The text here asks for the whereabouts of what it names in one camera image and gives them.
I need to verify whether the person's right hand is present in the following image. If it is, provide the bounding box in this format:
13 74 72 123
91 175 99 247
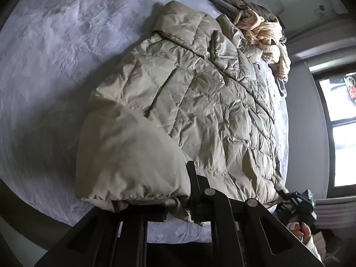
289 222 312 241

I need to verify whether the window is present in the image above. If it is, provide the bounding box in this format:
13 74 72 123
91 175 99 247
311 71 356 190

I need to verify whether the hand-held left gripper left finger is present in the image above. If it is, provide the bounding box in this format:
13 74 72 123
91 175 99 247
36 200 167 267

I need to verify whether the cream striped garment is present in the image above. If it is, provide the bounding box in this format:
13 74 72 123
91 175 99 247
234 9 291 81

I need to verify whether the beige puffer jacket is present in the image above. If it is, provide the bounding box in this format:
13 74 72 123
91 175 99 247
75 0 287 223

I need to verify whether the brown grey garment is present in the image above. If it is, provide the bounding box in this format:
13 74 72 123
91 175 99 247
199 0 281 23

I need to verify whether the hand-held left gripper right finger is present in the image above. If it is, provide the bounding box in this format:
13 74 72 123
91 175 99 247
186 160 324 267

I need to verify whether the white ribbed object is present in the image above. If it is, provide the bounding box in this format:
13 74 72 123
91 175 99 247
314 197 356 229

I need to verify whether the person's right forearm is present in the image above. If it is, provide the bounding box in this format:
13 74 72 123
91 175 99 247
302 233 324 260

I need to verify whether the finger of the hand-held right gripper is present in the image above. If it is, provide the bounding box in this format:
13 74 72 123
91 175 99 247
275 188 292 202

